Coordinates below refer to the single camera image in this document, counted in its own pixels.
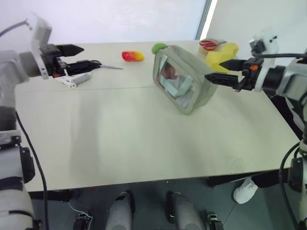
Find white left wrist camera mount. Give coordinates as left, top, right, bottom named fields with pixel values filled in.
left=25, top=13, right=53, bottom=80

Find red yellow toy fruit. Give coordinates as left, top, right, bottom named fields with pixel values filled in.
left=121, top=50, right=145, bottom=63

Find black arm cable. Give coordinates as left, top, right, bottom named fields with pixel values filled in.
left=279, top=143, right=303, bottom=230
left=14, top=111, right=50, bottom=230

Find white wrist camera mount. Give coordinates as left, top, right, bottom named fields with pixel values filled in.
left=248, top=26, right=281, bottom=93
left=25, top=13, right=53, bottom=80

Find pink cloth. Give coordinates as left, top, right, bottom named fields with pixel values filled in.
left=162, top=62, right=180, bottom=80

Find light blue plastic container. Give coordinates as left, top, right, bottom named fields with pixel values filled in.
left=161, top=74, right=193, bottom=98

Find grey left wrist cable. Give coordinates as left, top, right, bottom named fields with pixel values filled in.
left=0, top=20, right=33, bottom=38

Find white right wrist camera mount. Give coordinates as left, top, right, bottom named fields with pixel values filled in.
left=248, top=26, right=281, bottom=93

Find grey robot left leg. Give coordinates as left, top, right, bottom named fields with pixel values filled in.
left=105, top=190, right=136, bottom=230

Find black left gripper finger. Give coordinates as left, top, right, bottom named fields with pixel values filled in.
left=65, top=60, right=102, bottom=75
left=57, top=44, right=85, bottom=58

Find green round toy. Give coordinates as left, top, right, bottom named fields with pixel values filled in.
left=151, top=42, right=168, bottom=55

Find grey window frame post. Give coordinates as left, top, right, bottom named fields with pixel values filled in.
left=194, top=0, right=218, bottom=41

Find grey robot right leg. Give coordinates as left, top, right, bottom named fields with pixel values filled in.
left=165, top=190, right=225, bottom=230

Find grey robot leg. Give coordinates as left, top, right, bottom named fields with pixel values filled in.
left=165, top=190, right=225, bottom=230
left=105, top=190, right=136, bottom=230

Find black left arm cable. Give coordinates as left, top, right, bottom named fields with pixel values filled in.
left=14, top=111, right=50, bottom=230

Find yellow angular plastic object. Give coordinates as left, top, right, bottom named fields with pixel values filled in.
left=205, top=42, right=240, bottom=73

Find thin white floor cable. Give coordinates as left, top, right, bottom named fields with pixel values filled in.
left=68, top=200, right=94, bottom=219

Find red handled scissors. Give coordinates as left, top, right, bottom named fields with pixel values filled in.
left=199, top=39, right=227, bottom=52

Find silver pen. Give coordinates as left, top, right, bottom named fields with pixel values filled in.
left=99, top=64, right=124, bottom=71

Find grey transparent zip pouch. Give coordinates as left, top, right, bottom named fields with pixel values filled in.
left=153, top=45, right=219, bottom=116

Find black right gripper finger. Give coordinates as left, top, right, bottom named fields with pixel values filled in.
left=204, top=73, right=242, bottom=88
left=218, top=59, right=247, bottom=71

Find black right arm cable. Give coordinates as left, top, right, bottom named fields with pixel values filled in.
left=279, top=143, right=303, bottom=230

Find black table frame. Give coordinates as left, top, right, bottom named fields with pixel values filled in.
left=28, top=174, right=243, bottom=203

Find white shoe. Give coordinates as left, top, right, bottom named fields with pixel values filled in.
left=233, top=177, right=259, bottom=205

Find black trouser leg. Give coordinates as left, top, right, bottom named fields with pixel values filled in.
left=251, top=171, right=282, bottom=189

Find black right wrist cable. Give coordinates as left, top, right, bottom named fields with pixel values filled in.
left=258, top=50, right=307, bottom=59

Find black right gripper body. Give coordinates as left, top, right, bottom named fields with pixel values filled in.
left=233, top=57, right=263, bottom=92

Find white plastic tube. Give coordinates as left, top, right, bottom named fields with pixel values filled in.
left=58, top=71, right=93, bottom=89

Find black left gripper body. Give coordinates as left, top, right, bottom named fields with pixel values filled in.
left=39, top=44, right=69, bottom=78

